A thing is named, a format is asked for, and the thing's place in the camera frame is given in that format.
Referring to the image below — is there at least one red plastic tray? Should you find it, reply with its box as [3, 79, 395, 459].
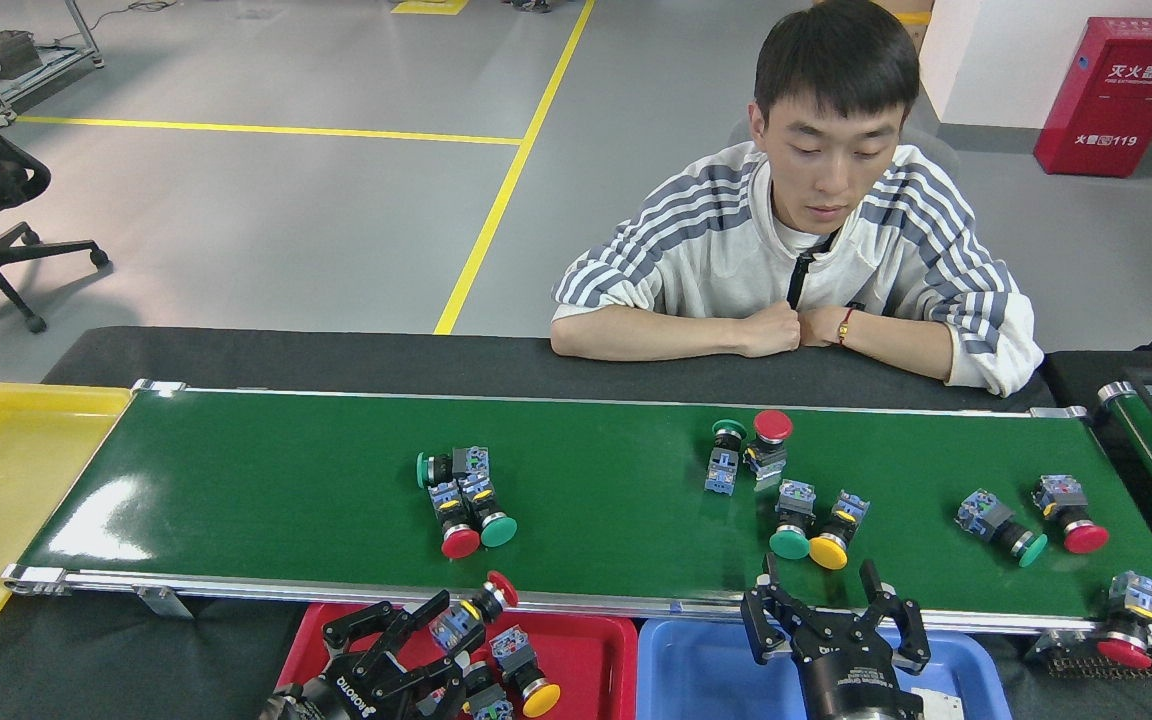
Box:
[276, 600, 639, 720]

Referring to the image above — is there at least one yellow mushroom push button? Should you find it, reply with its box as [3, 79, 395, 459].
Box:
[809, 490, 870, 571]
[491, 627, 562, 719]

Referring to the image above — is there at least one dark grey equipment box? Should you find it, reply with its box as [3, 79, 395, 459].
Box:
[0, 30, 42, 81]

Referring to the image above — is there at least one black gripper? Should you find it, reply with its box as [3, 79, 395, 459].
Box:
[258, 588, 499, 720]
[740, 552, 933, 720]

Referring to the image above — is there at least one red fire extinguisher box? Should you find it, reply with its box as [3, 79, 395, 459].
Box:
[1033, 15, 1152, 178]

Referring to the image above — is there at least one person's right hand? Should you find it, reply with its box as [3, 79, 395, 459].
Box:
[736, 300, 802, 359]

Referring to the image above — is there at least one black drive chain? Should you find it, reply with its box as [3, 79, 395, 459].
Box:
[1026, 628, 1152, 681]

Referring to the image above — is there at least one blue plastic tray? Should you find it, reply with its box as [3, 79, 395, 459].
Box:
[636, 617, 1014, 720]

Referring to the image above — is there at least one person's left hand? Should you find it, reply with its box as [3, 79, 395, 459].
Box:
[798, 305, 852, 349]

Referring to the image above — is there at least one metal frame rack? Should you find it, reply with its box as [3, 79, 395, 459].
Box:
[0, 0, 105, 126]

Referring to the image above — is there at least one yellow plastic tray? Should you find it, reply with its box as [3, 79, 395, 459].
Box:
[0, 382, 134, 631]

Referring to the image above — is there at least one brown cardboard box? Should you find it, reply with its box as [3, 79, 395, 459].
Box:
[871, 0, 935, 56]

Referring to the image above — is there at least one long green conveyor belt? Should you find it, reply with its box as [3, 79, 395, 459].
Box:
[1, 378, 1152, 641]

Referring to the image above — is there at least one red mushroom push button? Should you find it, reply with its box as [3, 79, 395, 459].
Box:
[744, 410, 794, 481]
[1096, 570, 1152, 671]
[429, 480, 482, 559]
[1031, 475, 1110, 554]

